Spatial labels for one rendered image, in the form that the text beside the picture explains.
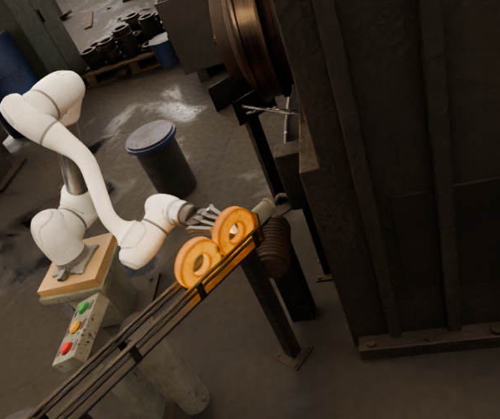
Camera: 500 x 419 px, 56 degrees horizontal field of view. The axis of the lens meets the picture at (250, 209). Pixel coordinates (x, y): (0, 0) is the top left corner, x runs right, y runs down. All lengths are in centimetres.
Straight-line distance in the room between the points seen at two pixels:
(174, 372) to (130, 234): 51
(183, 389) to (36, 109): 110
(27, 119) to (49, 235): 58
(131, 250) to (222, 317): 71
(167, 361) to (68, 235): 75
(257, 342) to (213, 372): 22
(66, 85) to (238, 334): 121
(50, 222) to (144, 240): 60
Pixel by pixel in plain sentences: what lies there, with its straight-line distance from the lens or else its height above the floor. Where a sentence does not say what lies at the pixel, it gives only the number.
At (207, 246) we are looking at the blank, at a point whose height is 76.
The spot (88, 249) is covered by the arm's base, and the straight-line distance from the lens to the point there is 223.
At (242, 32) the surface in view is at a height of 119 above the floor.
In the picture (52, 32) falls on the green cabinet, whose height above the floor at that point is 64.
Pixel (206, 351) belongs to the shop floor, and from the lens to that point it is 211.
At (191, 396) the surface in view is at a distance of 188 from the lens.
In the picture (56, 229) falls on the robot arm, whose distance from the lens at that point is 211.
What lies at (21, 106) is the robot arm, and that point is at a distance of 175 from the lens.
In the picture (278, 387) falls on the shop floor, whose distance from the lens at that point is 190.
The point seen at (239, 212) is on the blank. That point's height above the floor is 76.
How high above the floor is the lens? 162
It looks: 38 degrees down
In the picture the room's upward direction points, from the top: 23 degrees counter-clockwise
